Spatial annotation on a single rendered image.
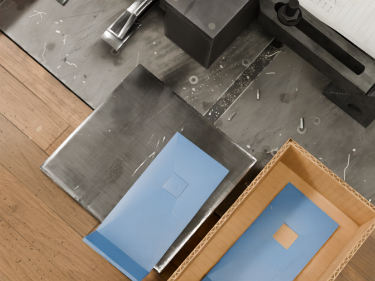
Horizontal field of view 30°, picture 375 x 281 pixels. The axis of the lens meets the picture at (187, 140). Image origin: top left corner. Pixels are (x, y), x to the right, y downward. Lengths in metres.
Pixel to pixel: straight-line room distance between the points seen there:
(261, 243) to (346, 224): 0.10
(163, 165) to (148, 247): 0.09
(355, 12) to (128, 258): 0.37
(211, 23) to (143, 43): 0.11
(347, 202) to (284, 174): 0.08
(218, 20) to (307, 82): 0.14
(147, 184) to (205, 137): 0.08
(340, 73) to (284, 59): 0.10
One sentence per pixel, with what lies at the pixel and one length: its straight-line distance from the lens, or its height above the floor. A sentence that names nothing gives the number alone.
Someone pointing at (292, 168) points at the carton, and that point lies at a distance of 0.77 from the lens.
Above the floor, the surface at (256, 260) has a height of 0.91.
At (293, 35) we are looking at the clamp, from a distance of 0.75.
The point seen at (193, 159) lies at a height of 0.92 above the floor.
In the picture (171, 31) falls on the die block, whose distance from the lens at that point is 0.79.
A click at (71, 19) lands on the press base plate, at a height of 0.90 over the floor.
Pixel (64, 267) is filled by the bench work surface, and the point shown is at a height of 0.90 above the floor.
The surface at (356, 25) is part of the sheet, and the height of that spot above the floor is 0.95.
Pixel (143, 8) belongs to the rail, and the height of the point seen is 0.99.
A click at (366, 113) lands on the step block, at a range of 0.78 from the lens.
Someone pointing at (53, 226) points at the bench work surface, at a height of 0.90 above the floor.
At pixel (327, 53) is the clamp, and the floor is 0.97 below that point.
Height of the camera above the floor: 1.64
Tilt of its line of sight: 73 degrees down
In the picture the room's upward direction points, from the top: 9 degrees clockwise
